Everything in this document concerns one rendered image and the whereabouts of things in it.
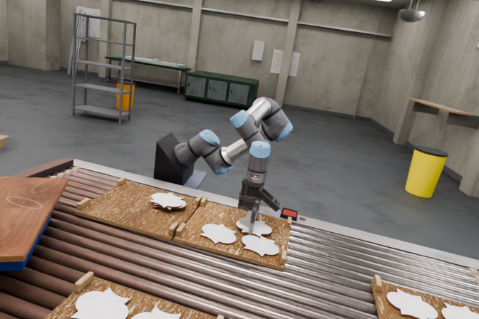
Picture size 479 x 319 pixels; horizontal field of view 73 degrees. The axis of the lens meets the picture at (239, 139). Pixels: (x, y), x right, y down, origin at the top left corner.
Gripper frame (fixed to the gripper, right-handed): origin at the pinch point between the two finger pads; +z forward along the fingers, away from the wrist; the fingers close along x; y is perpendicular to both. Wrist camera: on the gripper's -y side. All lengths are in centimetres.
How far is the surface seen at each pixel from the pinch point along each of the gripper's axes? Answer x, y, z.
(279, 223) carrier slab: -10.5, -9.8, 1.5
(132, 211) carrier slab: 9, 49, 0
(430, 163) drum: -371, -196, 46
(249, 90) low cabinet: -839, 161, 28
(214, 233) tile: 10.7, 13.3, 0.1
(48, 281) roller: 52, 50, 2
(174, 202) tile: -0.4, 34.8, -2.9
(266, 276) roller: 24.0, -9.3, 3.4
